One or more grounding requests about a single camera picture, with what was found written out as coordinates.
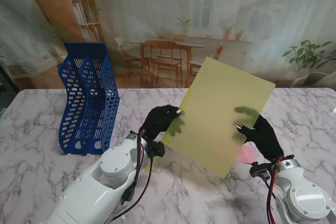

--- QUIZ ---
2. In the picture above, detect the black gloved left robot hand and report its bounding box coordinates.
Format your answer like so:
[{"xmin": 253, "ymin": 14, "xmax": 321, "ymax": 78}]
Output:
[{"xmin": 138, "ymin": 105, "xmax": 183, "ymax": 144}]

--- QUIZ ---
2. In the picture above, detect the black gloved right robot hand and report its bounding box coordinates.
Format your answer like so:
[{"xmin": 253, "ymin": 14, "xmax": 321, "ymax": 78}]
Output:
[{"xmin": 236, "ymin": 115, "xmax": 285, "ymax": 163}]

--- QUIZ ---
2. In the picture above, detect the pink receipt paper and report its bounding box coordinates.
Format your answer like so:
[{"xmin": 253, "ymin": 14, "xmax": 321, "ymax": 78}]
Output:
[{"xmin": 235, "ymin": 144, "xmax": 257, "ymax": 165}]

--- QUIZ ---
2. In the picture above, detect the yellow translucent file folder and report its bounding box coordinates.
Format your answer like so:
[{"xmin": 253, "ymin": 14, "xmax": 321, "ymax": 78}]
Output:
[{"xmin": 161, "ymin": 56, "xmax": 276, "ymax": 180}]

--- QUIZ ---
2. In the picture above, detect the blue perforated file rack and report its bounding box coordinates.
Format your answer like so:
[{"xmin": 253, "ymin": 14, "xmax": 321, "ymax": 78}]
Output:
[{"xmin": 57, "ymin": 41, "xmax": 121, "ymax": 156}]

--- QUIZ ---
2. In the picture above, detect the printed room backdrop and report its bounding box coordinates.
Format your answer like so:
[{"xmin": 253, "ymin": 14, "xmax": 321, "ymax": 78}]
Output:
[{"xmin": 0, "ymin": 0, "xmax": 336, "ymax": 90}]

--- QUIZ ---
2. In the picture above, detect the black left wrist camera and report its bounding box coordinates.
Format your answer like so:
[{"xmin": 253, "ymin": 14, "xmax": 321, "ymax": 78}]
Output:
[{"xmin": 146, "ymin": 141, "xmax": 166, "ymax": 158}]

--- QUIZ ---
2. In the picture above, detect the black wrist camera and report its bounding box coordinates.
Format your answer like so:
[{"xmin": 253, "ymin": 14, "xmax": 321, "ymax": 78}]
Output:
[
  {"xmin": 249, "ymin": 162, "xmax": 272, "ymax": 180},
  {"xmin": 146, "ymin": 141, "xmax": 166, "ymax": 158}
]

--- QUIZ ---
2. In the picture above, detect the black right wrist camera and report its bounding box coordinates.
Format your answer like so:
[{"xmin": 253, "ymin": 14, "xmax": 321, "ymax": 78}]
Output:
[{"xmin": 249, "ymin": 162, "xmax": 272, "ymax": 180}]

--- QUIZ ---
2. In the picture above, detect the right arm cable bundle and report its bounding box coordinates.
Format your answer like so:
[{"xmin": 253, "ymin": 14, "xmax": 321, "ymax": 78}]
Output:
[{"xmin": 265, "ymin": 155, "xmax": 284, "ymax": 224}]

